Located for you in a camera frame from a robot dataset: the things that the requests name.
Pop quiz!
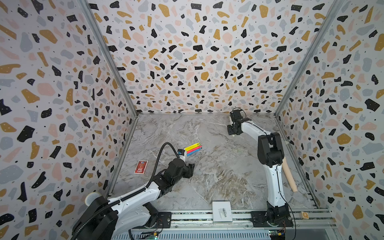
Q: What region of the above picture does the small wooden tag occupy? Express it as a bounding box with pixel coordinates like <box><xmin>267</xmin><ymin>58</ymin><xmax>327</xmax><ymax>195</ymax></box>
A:
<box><xmin>301</xmin><ymin>211</ymin><xmax>310</xmax><ymax>220</ymax></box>

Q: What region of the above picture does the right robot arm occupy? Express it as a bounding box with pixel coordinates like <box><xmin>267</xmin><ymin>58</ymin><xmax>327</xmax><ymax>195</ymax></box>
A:
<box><xmin>227</xmin><ymin>108</ymin><xmax>293</xmax><ymax>227</ymax></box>

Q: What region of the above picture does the pink highlighter pen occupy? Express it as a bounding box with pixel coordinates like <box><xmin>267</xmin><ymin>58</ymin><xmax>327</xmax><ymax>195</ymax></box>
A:
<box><xmin>187</xmin><ymin>145</ymin><xmax>202</xmax><ymax>155</ymax></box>

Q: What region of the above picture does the wooden rolling pin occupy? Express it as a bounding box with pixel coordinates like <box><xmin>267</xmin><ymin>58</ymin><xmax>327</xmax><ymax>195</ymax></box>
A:
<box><xmin>282</xmin><ymin>157</ymin><xmax>298</xmax><ymax>193</ymax></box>

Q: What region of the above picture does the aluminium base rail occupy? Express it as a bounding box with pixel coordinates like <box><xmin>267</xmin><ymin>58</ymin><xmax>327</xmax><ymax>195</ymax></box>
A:
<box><xmin>113</xmin><ymin>208</ymin><xmax>340</xmax><ymax>240</ymax></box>

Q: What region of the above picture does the blue highlighter pen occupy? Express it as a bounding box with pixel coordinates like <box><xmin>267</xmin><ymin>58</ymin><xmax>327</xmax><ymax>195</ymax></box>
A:
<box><xmin>187</xmin><ymin>146</ymin><xmax>202</xmax><ymax>157</ymax></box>

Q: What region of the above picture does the red card packet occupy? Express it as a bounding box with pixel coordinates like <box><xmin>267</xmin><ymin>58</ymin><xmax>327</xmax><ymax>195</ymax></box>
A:
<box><xmin>134</xmin><ymin>160</ymin><xmax>148</xmax><ymax>175</ymax></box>

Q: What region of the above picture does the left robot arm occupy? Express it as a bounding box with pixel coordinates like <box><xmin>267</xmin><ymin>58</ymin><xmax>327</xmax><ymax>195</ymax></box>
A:
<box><xmin>72</xmin><ymin>158</ymin><xmax>195</xmax><ymax>240</ymax></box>

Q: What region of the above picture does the black corrugated cable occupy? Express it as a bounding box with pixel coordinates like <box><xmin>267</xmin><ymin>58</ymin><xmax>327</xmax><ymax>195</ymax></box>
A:
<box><xmin>145</xmin><ymin>142</ymin><xmax>181</xmax><ymax>190</ymax></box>

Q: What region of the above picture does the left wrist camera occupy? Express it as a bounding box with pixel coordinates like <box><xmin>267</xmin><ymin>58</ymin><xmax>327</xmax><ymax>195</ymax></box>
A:
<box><xmin>178</xmin><ymin>149</ymin><xmax>187</xmax><ymax>162</ymax></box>

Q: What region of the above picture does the white box on rail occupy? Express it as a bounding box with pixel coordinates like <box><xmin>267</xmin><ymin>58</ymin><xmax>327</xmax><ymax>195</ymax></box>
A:
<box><xmin>212</xmin><ymin>201</ymin><xmax>233</xmax><ymax>223</ymax></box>

